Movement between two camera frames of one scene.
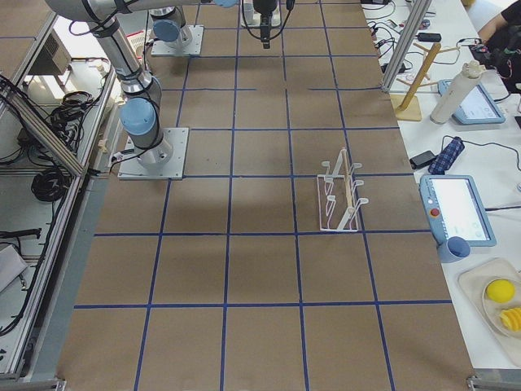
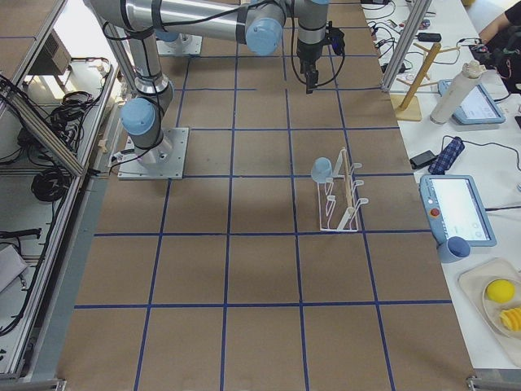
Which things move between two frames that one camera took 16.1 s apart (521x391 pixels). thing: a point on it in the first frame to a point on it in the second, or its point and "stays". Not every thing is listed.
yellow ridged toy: x=511 y=318 stays
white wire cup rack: x=338 y=205 stays
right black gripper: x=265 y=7 to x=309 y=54
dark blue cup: x=454 y=249 stays
